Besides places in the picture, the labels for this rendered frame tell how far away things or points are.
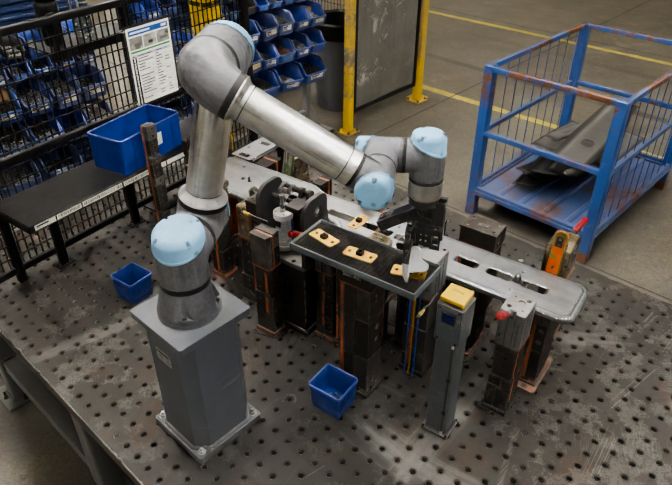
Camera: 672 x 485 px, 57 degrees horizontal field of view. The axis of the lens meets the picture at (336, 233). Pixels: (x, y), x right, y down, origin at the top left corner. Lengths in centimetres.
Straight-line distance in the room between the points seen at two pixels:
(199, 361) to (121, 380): 51
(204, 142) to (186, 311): 38
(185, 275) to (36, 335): 92
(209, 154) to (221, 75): 27
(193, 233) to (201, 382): 38
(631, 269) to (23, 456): 309
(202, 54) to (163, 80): 141
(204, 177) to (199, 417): 61
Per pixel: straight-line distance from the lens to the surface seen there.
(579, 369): 205
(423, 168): 133
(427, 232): 141
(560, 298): 180
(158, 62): 258
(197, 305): 146
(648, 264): 390
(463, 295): 148
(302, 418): 180
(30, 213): 221
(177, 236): 140
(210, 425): 169
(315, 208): 178
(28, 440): 291
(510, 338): 167
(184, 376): 155
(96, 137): 234
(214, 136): 138
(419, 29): 544
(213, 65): 120
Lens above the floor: 208
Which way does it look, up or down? 34 degrees down
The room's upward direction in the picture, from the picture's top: straight up
